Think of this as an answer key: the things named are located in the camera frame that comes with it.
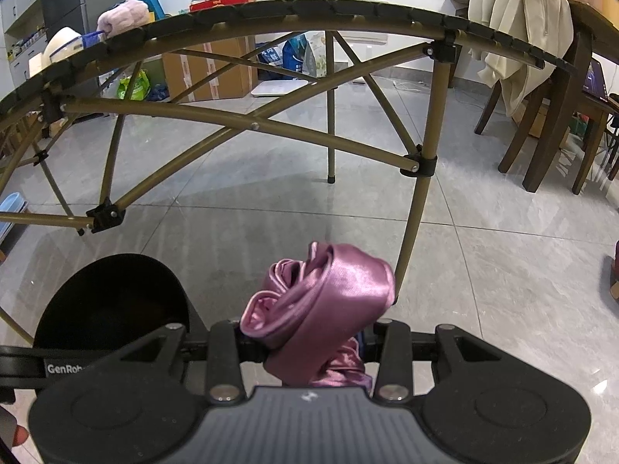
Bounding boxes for blue plastic bag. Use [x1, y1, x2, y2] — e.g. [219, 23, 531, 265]
[282, 36, 310, 75]

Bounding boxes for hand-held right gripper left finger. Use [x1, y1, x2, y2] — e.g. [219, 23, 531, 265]
[104, 320, 247, 405]

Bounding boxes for white base cabinets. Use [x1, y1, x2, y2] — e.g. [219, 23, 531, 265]
[0, 0, 46, 83]

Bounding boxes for black trash bin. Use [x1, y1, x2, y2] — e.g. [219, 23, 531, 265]
[31, 254, 194, 353]

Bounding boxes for beige hoodie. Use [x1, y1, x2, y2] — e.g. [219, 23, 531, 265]
[468, 0, 574, 117]

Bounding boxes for green plastic bag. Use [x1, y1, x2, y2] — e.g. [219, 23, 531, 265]
[117, 70, 150, 102]

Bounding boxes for lilac fluffy cloth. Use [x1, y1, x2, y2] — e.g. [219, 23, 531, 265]
[97, 0, 152, 38]

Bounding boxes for red gift box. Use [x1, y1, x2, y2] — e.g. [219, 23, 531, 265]
[190, 0, 256, 13]

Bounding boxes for blue litter box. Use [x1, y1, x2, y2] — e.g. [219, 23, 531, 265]
[0, 192, 30, 240]

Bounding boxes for pink satin cloth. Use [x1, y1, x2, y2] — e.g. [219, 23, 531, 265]
[240, 241, 397, 390]

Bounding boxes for blue white pack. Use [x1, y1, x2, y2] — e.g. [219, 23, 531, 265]
[258, 46, 284, 78]

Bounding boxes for white floor scale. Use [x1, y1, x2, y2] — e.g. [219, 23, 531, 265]
[250, 78, 310, 100]

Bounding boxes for white bag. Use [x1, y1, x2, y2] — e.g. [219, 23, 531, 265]
[304, 31, 327, 78]

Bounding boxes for white round foam sponge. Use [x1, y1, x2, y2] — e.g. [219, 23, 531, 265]
[43, 26, 84, 65]

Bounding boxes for blue gift bag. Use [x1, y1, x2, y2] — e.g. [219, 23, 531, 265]
[133, 0, 165, 22]

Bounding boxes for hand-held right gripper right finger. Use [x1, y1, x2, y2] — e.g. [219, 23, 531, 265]
[371, 318, 520, 403]

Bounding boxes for open laptop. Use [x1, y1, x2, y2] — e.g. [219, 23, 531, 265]
[583, 55, 611, 104]

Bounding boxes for tan folding table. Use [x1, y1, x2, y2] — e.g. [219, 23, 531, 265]
[0, 0, 588, 349]

